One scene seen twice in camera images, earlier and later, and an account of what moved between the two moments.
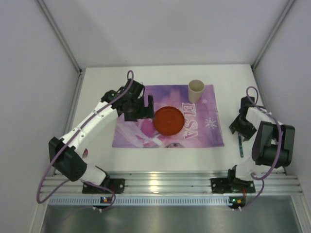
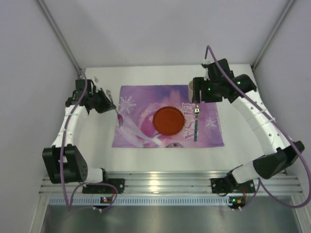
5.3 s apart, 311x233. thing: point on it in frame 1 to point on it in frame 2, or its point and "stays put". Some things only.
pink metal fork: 85,154 to 120,119
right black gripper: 239,129 to 197,90
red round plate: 168,121 stays put
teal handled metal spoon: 241,147 to 197,111
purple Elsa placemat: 201,126 stays put
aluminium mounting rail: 172,182 stays put
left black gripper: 142,109 to 102,101
